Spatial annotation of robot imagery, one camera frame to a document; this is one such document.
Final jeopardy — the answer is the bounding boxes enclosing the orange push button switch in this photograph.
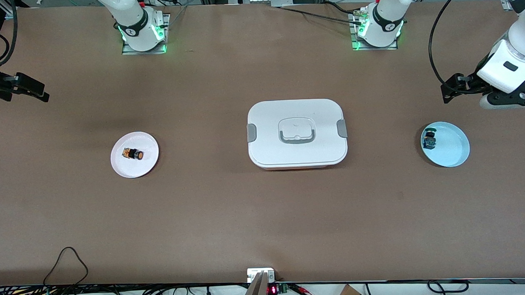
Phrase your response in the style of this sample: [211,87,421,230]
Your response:
[121,146,144,162]

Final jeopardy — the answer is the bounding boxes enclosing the white lunch box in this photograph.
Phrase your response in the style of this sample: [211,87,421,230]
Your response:
[246,97,349,172]

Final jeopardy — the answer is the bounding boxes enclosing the light blue round plate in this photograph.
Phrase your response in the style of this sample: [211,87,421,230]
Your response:
[420,120,471,168]

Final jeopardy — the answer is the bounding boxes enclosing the white round plate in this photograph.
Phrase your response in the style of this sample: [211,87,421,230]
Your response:
[109,130,161,179]

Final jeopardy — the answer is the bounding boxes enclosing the red clip leads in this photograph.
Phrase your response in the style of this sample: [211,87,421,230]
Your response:
[289,283,321,295]

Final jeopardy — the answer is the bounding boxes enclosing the white socket block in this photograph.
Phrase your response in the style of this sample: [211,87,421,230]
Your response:
[247,268,276,284]

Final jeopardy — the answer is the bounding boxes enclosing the grey metal bar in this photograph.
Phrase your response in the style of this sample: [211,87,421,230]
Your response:
[238,271,269,295]

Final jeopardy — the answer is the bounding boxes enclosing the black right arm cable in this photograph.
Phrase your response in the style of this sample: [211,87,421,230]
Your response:
[0,0,20,65]

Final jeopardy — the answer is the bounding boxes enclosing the blue green switch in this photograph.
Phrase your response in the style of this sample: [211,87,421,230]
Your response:
[422,127,438,150]

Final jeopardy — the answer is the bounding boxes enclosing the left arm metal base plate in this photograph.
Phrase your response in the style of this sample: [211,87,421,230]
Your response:
[350,10,399,52]

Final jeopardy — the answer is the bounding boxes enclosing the short black table cable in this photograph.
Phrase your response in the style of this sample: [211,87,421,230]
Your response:
[325,0,357,15]

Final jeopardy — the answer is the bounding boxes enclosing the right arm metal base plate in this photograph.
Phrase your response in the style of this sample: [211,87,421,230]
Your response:
[120,13,172,56]

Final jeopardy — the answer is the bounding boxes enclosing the thin black looped cable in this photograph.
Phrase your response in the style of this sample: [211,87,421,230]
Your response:
[42,246,90,295]

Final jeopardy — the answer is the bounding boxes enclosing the long black table cable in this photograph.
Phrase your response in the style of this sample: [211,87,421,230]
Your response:
[277,3,364,27]

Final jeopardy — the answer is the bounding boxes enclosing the black coiled cable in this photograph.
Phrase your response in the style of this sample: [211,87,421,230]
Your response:
[426,279,470,294]

